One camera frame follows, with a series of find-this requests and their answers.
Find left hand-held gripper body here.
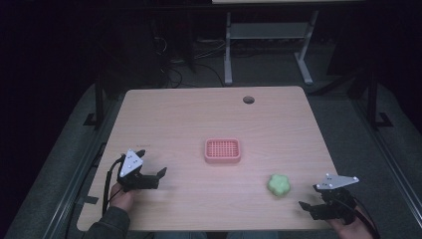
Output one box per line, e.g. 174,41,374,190
115,148,161,193

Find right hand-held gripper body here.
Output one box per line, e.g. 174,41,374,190
312,172,360,225

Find green flower-shaped soap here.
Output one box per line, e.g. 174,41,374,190
267,173,292,197

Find pink soap dish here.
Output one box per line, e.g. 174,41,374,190
204,137,242,164

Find person's right hand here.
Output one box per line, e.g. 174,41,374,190
326,205,376,239

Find person's left hand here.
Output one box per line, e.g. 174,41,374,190
108,182,137,213

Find grey tape strip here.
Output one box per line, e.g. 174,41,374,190
77,195,100,205

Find black metal stand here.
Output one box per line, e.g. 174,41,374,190
83,78,107,127
364,68,394,130

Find white metal stand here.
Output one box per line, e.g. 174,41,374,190
223,10,319,87

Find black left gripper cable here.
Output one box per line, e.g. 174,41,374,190
102,155,128,215

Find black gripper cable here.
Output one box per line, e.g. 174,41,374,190
351,196,382,239
102,155,128,215

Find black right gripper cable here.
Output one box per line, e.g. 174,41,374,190
351,196,382,239

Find black floor cables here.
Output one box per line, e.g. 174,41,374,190
152,34,227,89

